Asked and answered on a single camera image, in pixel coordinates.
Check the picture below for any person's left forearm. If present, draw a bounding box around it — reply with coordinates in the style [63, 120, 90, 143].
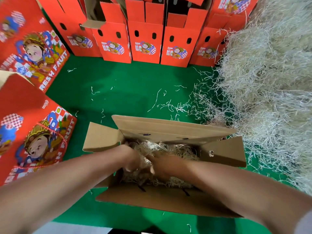
[0, 146, 127, 234]

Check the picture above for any small straw filler clump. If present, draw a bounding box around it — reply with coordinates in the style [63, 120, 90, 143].
[122, 139, 201, 189]

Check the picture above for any pile of wood wool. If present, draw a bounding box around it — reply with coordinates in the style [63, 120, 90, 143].
[205, 0, 312, 194]

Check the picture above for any person's right forearm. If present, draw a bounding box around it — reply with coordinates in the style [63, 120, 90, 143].
[183, 158, 312, 234]

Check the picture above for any group of red boxes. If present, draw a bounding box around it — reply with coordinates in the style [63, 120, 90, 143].
[0, 0, 79, 186]

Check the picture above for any person's left hand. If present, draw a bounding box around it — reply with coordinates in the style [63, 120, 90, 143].
[114, 144, 143, 173]

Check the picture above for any red cardboard box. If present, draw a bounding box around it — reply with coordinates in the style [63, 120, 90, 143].
[160, 0, 210, 69]
[124, 0, 166, 65]
[207, 0, 261, 32]
[180, 0, 206, 6]
[82, 114, 248, 218]
[80, 0, 133, 65]
[36, 0, 103, 59]
[189, 24, 230, 68]

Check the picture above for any person's right hand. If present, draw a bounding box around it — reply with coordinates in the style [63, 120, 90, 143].
[149, 153, 189, 182]

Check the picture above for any grey shirt sleeve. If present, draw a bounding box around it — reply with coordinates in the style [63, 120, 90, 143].
[293, 209, 312, 234]

